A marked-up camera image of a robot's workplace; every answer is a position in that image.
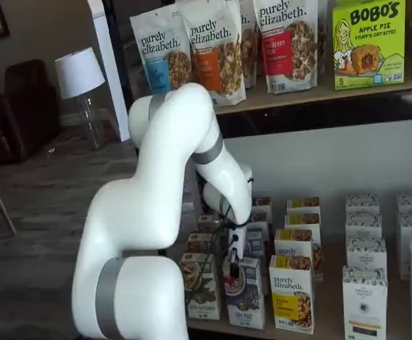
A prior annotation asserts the black metal wood shelf unit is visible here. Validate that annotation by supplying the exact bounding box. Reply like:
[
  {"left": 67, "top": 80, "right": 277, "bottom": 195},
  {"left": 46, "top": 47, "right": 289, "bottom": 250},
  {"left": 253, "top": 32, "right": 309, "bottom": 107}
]
[{"left": 103, "top": 0, "right": 412, "bottom": 340}]

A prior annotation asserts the white organic pantry box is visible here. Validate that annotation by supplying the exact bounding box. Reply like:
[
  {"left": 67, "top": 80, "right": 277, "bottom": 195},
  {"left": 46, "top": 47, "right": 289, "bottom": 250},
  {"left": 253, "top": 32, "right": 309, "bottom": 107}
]
[
  {"left": 345, "top": 193, "right": 382, "bottom": 215},
  {"left": 345, "top": 237, "right": 387, "bottom": 273},
  {"left": 342, "top": 266, "right": 389, "bottom": 340},
  {"left": 345, "top": 211, "right": 383, "bottom": 242}
]

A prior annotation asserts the green and white oatmeal box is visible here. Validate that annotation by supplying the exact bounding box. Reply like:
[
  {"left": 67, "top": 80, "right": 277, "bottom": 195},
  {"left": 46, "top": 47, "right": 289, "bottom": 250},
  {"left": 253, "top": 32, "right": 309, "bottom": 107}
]
[
  {"left": 185, "top": 232, "right": 218, "bottom": 255},
  {"left": 179, "top": 251, "right": 223, "bottom": 319},
  {"left": 195, "top": 214, "right": 224, "bottom": 235}
]

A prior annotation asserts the white shade glass table lamp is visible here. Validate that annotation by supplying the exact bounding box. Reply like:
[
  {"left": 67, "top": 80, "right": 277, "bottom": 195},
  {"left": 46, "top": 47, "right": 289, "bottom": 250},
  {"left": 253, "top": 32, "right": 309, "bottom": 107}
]
[{"left": 54, "top": 47, "right": 106, "bottom": 150}]

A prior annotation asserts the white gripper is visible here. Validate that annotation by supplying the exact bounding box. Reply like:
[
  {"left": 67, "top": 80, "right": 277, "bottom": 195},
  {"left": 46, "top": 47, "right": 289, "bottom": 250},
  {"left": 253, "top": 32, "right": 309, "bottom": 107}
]
[{"left": 226, "top": 225, "right": 248, "bottom": 278}]

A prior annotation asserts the green Bobo's apple pie box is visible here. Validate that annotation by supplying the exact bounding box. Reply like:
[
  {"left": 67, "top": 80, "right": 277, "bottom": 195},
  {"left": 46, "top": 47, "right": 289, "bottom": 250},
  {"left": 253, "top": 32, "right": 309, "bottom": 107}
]
[{"left": 331, "top": 0, "right": 406, "bottom": 91}]

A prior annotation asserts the blue label granola bag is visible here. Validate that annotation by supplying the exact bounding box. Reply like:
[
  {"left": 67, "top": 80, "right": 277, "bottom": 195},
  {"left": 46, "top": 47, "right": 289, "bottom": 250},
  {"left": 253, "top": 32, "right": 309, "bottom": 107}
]
[{"left": 130, "top": 5, "right": 195, "bottom": 96}]

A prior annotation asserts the white granola bag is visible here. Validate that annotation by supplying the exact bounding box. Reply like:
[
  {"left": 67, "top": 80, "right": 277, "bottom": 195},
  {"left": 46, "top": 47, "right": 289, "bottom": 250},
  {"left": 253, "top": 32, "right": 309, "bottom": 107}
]
[
  {"left": 239, "top": 0, "right": 261, "bottom": 90},
  {"left": 315, "top": 0, "right": 329, "bottom": 76}
]

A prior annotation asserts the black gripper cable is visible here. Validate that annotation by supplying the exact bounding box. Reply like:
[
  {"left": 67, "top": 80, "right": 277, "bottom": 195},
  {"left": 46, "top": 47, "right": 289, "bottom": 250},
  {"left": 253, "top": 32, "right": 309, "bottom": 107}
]
[{"left": 191, "top": 173, "right": 256, "bottom": 284}]

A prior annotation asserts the blue and white oatmeal box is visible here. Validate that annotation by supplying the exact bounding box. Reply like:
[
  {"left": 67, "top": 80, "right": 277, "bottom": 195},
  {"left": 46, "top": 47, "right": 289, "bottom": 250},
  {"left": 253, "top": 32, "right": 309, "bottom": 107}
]
[
  {"left": 251, "top": 196, "right": 273, "bottom": 215},
  {"left": 243, "top": 229, "right": 266, "bottom": 261},
  {"left": 250, "top": 212, "right": 270, "bottom": 233},
  {"left": 222, "top": 256, "right": 266, "bottom": 330}
]

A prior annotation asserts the orange label granola bag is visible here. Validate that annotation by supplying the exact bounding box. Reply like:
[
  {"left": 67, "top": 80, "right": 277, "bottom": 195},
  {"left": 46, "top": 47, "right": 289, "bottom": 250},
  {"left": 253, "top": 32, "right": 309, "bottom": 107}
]
[{"left": 181, "top": 0, "right": 248, "bottom": 109}]

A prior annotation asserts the red label granola bag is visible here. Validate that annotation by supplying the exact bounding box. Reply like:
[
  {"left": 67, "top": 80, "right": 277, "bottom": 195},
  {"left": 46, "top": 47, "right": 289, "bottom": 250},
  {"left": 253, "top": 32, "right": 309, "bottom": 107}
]
[{"left": 252, "top": 0, "right": 319, "bottom": 95}]

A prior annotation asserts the yellow purely elizabeth box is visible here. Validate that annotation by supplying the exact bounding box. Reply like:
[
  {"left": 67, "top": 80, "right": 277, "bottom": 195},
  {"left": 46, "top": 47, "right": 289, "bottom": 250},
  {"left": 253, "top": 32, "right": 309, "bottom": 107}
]
[
  {"left": 274, "top": 229, "right": 324, "bottom": 283},
  {"left": 268, "top": 254, "right": 316, "bottom": 335},
  {"left": 286, "top": 197, "right": 321, "bottom": 216},
  {"left": 284, "top": 213, "right": 322, "bottom": 245}
]

